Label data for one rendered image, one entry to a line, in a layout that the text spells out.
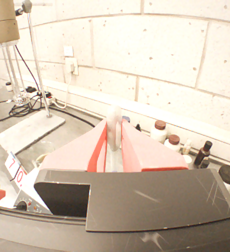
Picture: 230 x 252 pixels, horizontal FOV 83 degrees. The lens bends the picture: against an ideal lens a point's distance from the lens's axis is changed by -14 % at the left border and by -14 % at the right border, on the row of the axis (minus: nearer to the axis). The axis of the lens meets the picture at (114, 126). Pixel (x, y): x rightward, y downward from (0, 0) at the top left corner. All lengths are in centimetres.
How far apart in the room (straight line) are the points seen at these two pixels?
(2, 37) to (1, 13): 8
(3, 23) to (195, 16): 60
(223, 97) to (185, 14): 29
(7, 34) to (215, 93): 72
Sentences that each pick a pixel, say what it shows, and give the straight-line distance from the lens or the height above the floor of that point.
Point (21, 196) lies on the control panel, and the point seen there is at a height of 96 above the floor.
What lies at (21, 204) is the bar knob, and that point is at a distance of 42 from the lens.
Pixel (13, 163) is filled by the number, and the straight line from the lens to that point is 59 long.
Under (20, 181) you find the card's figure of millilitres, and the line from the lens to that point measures 54.
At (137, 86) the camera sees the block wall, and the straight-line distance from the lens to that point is 63.
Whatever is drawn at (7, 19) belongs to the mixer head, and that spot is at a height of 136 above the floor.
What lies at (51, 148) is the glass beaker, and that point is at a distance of 39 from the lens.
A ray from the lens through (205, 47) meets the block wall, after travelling 54.
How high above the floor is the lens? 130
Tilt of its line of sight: 35 degrees down
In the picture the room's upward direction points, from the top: straight up
